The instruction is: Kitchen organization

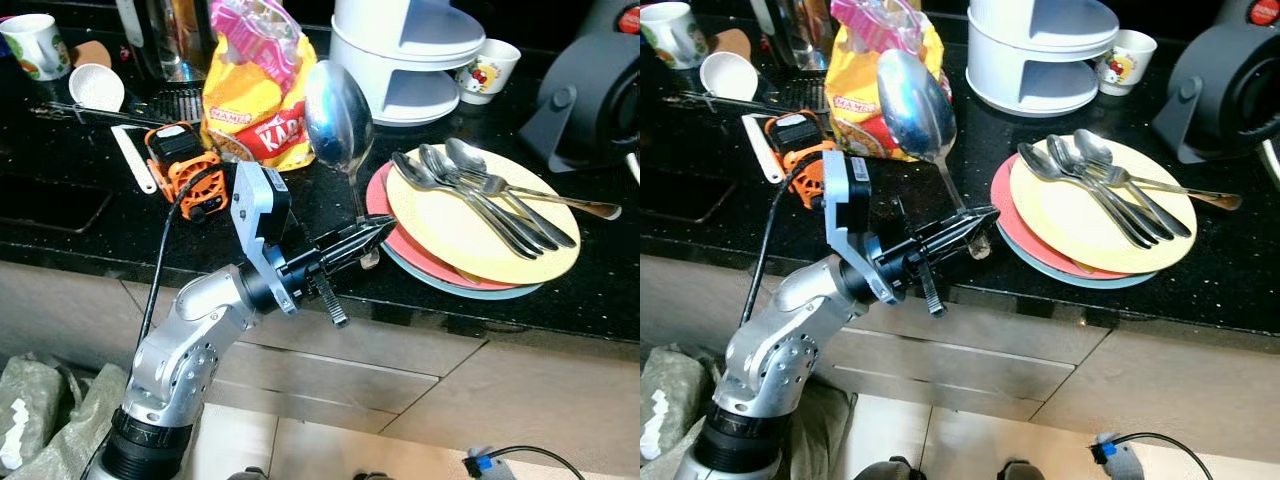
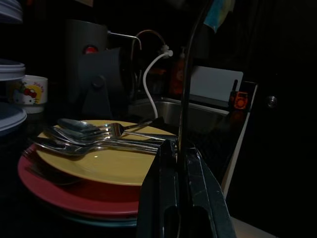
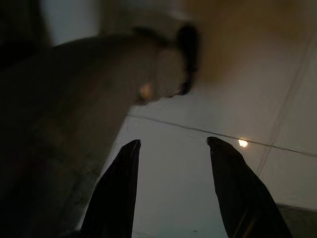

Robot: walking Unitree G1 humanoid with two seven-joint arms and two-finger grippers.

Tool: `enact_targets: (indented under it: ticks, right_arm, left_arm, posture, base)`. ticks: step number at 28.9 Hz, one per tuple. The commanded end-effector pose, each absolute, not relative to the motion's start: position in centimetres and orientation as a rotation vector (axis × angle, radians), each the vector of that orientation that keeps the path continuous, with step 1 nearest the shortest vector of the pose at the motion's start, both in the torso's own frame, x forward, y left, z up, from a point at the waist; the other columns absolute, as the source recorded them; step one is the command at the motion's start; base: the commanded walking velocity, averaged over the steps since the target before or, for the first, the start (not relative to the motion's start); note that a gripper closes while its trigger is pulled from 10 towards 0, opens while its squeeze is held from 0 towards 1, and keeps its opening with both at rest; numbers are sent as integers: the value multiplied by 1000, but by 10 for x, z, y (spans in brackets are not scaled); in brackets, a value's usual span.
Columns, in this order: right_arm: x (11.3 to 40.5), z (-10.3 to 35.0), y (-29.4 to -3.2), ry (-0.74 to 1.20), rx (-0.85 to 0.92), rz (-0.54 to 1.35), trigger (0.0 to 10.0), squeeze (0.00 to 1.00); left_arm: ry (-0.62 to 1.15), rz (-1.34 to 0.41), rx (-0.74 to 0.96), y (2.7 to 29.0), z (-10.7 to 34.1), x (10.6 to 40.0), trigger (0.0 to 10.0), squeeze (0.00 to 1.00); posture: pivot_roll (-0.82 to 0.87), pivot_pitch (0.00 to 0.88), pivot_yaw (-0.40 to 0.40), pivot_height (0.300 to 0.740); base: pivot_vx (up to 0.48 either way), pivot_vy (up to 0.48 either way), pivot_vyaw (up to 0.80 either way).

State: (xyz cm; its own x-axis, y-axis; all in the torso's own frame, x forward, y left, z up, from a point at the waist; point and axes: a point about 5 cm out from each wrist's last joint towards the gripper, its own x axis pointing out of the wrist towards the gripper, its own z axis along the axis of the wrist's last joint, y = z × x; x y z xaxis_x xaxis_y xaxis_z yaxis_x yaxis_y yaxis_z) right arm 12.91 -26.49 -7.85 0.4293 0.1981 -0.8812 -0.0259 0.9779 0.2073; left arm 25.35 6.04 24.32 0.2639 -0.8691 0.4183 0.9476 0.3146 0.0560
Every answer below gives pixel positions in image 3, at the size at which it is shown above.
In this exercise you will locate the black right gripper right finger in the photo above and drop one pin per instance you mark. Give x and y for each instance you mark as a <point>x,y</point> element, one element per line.
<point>245,198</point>

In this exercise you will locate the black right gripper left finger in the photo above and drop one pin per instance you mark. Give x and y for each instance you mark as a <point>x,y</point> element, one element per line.
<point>116,198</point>

